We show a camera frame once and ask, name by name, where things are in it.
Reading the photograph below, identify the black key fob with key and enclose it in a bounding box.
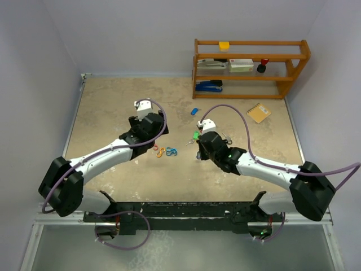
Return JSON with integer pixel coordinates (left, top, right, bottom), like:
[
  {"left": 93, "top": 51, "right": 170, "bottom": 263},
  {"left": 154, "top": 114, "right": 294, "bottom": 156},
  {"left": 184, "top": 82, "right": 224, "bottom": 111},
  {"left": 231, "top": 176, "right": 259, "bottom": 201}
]
[{"left": 222, "top": 133, "right": 233, "bottom": 145}]

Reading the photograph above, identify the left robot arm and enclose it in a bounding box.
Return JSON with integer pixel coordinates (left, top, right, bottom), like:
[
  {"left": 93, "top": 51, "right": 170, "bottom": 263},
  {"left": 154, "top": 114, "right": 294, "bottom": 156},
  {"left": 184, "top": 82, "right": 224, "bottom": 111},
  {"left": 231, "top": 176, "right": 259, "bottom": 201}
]
[{"left": 38, "top": 111, "right": 169, "bottom": 221}]

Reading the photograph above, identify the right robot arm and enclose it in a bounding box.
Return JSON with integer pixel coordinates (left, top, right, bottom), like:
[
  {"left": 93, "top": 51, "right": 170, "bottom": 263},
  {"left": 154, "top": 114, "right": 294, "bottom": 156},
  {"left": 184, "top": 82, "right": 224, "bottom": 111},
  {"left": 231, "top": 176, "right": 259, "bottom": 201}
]
[{"left": 197, "top": 132, "right": 336, "bottom": 221}]

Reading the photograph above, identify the green key tag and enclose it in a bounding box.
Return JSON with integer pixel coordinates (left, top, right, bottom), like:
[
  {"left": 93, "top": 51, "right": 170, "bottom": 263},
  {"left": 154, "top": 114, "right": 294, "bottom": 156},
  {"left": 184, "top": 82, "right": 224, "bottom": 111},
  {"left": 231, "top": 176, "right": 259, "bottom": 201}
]
[{"left": 192, "top": 131, "right": 199, "bottom": 141}]

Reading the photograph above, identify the silver key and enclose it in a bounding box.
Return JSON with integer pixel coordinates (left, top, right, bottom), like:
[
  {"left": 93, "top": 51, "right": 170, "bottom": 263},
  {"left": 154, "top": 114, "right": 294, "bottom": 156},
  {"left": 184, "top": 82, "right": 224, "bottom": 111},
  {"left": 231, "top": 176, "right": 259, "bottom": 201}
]
[{"left": 185, "top": 139, "right": 195, "bottom": 146}]

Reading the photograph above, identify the orange S carabiner lower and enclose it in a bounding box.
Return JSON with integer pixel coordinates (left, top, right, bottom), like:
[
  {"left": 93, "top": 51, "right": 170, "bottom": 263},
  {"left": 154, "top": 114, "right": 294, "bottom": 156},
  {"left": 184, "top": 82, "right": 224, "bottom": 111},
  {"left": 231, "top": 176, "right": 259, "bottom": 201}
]
[{"left": 156, "top": 147, "right": 166, "bottom": 158}]

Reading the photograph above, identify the dark blue S carabiner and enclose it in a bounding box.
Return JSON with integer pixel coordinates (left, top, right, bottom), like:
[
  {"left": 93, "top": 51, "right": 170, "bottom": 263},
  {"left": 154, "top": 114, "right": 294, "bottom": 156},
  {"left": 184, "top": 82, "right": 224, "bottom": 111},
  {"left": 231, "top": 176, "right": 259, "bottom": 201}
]
[{"left": 166, "top": 150, "right": 178, "bottom": 156}]

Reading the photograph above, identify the blue key tag far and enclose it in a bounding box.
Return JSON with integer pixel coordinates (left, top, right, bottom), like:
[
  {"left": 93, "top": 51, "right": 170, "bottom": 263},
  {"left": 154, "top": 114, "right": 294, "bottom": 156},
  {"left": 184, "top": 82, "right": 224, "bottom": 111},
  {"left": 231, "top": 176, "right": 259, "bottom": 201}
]
[{"left": 191, "top": 108, "right": 201, "bottom": 116}]

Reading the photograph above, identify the yellow spiral notebook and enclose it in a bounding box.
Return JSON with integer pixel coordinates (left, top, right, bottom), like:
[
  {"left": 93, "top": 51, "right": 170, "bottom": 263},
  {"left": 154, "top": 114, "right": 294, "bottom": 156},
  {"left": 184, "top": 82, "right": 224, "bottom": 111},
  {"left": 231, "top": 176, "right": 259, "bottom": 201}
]
[{"left": 247, "top": 103, "right": 271, "bottom": 124}]

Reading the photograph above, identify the blue stapler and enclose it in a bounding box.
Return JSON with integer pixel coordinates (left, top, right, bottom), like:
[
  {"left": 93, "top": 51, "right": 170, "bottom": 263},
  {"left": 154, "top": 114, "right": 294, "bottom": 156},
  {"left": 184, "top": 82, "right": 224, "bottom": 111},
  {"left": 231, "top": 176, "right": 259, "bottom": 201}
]
[{"left": 195, "top": 80, "right": 223, "bottom": 93}]

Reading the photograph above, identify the wooden shelf rack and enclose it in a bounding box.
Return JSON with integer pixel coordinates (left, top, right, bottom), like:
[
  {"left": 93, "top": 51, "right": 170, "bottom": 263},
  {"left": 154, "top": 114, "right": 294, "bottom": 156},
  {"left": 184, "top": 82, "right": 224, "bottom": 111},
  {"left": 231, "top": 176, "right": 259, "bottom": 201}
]
[{"left": 192, "top": 40, "right": 311, "bottom": 99}]

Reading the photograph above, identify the grey stapler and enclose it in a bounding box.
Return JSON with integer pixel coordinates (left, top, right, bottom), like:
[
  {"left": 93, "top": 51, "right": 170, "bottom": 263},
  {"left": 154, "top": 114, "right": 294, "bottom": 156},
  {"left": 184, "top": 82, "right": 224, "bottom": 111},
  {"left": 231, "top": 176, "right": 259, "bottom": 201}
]
[{"left": 197, "top": 58, "right": 228, "bottom": 69}]

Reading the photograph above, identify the white red box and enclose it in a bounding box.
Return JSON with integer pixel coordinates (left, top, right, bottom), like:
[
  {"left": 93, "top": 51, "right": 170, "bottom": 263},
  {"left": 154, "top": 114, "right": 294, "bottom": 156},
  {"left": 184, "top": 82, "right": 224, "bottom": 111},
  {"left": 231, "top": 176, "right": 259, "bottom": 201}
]
[{"left": 228, "top": 59, "right": 254, "bottom": 73}]

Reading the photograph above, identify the red black stamp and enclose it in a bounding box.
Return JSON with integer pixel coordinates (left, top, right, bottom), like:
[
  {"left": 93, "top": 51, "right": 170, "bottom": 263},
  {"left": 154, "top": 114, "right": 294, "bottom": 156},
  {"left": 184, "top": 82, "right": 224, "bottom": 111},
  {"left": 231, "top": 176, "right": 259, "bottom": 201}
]
[{"left": 257, "top": 59, "right": 269, "bottom": 73}]

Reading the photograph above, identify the yellow block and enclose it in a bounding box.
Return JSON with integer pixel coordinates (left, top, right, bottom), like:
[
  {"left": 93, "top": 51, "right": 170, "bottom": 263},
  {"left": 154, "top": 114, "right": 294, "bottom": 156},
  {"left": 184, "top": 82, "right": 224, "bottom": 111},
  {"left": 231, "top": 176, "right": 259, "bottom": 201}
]
[{"left": 218, "top": 41, "right": 230, "bottom": 53}]

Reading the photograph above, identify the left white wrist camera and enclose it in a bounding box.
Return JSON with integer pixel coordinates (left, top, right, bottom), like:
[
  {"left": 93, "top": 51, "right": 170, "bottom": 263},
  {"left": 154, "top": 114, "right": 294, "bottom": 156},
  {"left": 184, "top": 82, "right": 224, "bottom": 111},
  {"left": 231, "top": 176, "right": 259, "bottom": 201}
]
[{"left": 134, "top": 100, "right": 153, "bottom": 121}]

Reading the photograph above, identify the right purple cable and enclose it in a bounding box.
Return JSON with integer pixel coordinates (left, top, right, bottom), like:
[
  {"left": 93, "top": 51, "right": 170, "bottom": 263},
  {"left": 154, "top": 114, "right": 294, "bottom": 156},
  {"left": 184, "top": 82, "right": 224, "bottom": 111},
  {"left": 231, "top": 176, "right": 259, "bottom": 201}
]
[{"left": 200, "top": 104, "right": 361, "bottom": 191}]

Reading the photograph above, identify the black base frame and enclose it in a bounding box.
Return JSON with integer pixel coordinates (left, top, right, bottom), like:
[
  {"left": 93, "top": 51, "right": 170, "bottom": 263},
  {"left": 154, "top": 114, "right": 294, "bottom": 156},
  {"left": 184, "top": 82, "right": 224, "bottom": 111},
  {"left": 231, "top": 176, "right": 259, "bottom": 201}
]
[{"left": 83, "top": 202, "right": 283, "bottom": 235}]

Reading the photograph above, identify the aluminium rail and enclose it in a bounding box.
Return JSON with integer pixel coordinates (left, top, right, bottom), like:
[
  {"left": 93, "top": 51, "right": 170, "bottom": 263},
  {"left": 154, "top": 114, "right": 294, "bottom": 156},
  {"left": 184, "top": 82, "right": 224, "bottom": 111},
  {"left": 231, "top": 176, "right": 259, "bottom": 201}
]
[{"left": 34, "top": 202, "right": 333, "bottom": 230}]

